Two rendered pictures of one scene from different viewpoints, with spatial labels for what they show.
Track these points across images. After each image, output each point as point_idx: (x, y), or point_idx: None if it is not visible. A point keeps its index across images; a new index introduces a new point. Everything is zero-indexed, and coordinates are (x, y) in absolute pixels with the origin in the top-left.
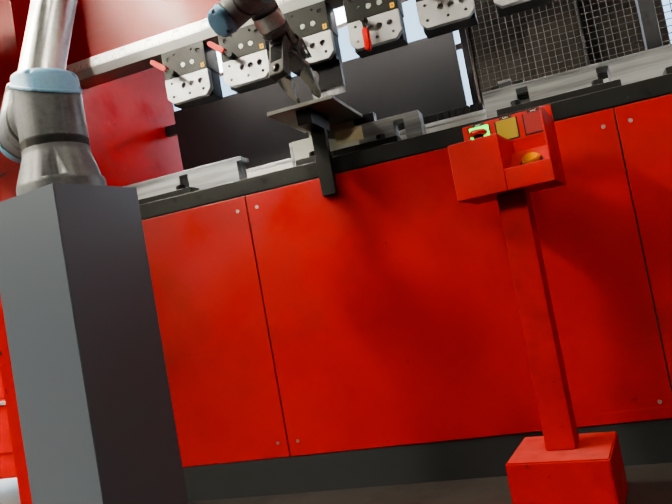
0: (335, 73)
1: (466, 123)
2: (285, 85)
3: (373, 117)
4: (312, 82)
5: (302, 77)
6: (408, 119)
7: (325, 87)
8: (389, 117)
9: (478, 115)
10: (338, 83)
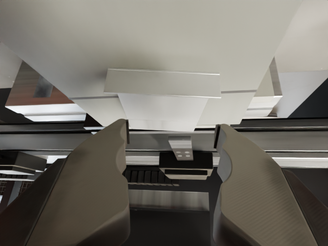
0: (134, 243)
1: (61, 144)
2: (274, 193)
3: (86, 116)
4: (79, 153)
5: (111, 196)
6: (25, 93)
7: (169, 214)
8: (52, 103)
9: (49, 151)
10: (134, 213)
